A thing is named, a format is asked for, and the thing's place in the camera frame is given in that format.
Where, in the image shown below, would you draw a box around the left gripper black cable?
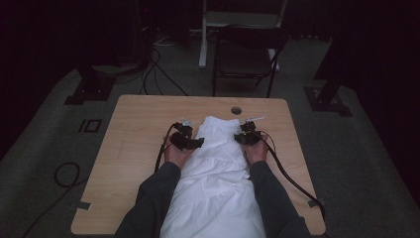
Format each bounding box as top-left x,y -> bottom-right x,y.
154,122 -> 180,174

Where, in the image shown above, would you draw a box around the white skirt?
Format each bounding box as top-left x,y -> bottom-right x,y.
159,115 -> 267,238

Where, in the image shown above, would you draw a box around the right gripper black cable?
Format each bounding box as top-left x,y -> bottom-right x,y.
259,131 -> 327,221

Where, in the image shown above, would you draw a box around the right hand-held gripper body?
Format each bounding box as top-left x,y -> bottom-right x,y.
239,115 -> 266,147

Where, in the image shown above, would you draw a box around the white floor cable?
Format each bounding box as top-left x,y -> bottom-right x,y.
153,34 -> 181,48

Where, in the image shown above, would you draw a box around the looped black floor cable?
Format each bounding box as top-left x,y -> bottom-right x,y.
20,162 -> 90,238

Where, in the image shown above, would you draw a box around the black stand base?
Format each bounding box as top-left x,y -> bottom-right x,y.
303,78 -> 354,118
63,63 -> 117,106

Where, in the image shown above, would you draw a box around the black floor cables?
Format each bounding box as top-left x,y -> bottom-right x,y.
141,46 -> 190,97

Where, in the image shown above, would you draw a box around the person's right hand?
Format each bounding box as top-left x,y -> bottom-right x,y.
243,132 -> 270,167

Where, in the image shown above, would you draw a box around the black folding chair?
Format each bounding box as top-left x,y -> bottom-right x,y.
211,24 -> 290,99

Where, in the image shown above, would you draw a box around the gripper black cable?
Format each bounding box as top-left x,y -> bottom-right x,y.
154,122 -> 180,174
259,131 -> 327,221

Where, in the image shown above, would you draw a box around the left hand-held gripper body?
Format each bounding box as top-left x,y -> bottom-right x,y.
169,118 -> 196,152

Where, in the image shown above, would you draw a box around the person's left hand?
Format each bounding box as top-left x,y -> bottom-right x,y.
163,136 -> 193,171

